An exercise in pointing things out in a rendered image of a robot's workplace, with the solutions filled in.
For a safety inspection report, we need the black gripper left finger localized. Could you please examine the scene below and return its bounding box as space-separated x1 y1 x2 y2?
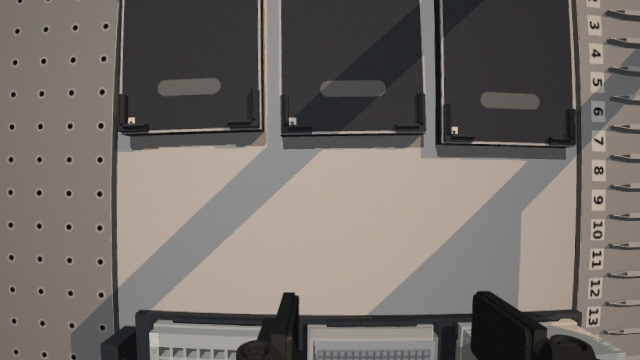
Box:
236 292 299 360

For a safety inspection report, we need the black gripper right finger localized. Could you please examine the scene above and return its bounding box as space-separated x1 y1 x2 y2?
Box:
471 291 600 360

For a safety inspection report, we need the white well plate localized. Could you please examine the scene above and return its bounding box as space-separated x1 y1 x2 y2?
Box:
149 320 261 360

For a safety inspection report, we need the grey perforated base plate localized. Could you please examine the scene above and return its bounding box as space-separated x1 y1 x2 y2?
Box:
0 0 118 360

